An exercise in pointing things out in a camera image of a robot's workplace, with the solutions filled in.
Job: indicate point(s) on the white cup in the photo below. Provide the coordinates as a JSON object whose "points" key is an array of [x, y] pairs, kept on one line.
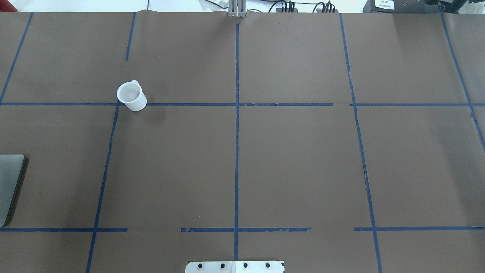
{"points": [[132, 96]]}

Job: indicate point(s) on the grey closed laptop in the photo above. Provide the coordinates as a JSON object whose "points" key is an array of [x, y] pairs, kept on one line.
{"points": [[11, 169]]}

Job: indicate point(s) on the black desktop box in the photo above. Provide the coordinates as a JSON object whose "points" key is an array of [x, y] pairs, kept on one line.
{"points": [[401, 7]]}

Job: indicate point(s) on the aluminium frame post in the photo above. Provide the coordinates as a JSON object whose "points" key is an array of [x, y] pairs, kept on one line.
{"points": [[237, 8]]}

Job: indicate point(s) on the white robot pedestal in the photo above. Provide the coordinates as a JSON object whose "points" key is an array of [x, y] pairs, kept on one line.
{"points": [[256, 266]]}

